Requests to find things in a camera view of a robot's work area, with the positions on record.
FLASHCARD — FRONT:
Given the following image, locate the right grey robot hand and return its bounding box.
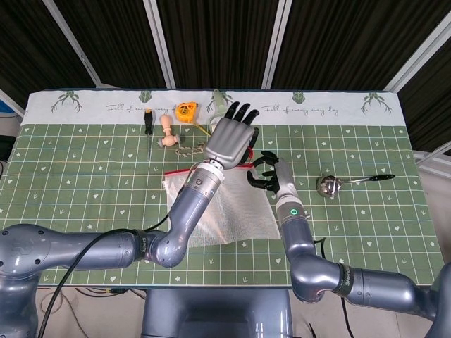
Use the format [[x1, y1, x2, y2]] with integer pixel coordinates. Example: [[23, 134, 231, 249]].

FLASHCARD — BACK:
[[246, 150, 296, 198]]

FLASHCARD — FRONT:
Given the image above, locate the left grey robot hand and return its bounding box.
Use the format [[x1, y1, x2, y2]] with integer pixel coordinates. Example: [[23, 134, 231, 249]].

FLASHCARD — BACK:
[[203, 101, 261, 169]]

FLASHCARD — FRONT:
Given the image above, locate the clear mesh zipper pouch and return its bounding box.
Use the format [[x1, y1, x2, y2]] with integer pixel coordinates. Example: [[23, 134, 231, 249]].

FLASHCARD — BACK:
[[161, 163, 278, 249]]

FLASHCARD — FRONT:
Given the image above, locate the yellow tape measure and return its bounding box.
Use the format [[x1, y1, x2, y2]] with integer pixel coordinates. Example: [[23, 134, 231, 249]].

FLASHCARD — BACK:
[[175, 101, 212, 138]]

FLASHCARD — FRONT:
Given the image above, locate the wooden toy hammer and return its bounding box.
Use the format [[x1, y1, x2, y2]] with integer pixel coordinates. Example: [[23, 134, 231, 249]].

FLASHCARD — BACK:
[[157, 115, 184, 149]]

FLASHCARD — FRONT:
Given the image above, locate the black yellow screwdriver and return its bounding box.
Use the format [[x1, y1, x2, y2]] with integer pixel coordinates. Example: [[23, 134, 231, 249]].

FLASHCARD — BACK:
[[142, 108, 155, 159]]

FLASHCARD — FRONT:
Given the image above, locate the green grid tablecloth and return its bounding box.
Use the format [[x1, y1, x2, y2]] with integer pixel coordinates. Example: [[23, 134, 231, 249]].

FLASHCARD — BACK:
[[0, 89, 447, 288]]

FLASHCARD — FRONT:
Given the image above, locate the dark pleated curtain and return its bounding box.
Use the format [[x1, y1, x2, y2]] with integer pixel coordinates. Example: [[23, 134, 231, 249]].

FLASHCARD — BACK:
[[0, 0, 451, 152]]

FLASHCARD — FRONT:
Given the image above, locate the grey-blue robot torso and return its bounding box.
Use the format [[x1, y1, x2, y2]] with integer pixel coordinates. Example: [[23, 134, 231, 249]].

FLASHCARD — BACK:
[[140, 287, 293, 338]]

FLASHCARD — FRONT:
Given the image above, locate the braided rope piece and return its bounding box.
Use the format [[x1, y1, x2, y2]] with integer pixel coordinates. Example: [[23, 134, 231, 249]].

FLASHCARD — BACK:
[[174, 142, 207, 158]]

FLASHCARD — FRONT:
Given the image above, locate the steel ladle black handle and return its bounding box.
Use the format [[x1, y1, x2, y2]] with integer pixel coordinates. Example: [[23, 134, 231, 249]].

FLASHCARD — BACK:
[[314, 173, 396, 199]]

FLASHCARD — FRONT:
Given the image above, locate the aluminium frame post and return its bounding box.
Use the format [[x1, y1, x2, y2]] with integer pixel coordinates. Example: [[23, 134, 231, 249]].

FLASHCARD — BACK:
[[143, 0, 176, 89], [44, 0, 104, 88], [262, 0, 297, 89], [383, 15, 451, 93]]

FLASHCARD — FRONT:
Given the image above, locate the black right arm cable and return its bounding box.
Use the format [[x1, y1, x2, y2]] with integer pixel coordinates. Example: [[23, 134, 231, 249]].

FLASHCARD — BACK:
[[313, 237, 353, 338]]

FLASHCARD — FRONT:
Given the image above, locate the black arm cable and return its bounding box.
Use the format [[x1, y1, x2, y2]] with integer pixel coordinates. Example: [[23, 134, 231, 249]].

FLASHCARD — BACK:
[[45, 211, 170, 338], [313, 237, 353, 338]]

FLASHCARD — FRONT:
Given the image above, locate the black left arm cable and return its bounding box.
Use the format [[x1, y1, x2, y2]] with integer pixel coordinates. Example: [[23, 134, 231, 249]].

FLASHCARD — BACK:
[[45, 211, 170, 338]]

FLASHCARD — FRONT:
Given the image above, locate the floor cable bundle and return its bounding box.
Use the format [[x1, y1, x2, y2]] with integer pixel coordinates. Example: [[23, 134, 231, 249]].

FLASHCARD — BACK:
[[42, 287, 145, 300]]

